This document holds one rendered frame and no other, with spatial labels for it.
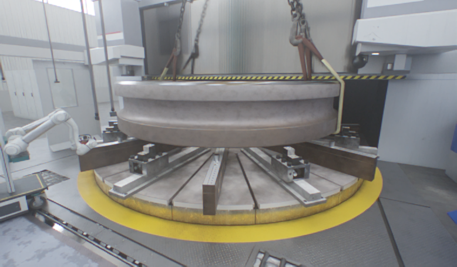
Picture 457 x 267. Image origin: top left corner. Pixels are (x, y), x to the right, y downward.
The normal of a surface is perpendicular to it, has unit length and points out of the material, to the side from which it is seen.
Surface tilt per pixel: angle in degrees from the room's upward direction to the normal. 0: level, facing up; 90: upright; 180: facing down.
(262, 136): 90
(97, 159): 90
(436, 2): 90
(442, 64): 90
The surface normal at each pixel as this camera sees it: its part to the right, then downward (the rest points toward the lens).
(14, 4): 0.90, 0.10
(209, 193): -0.07, 0.21
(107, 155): 0.65, 0.16
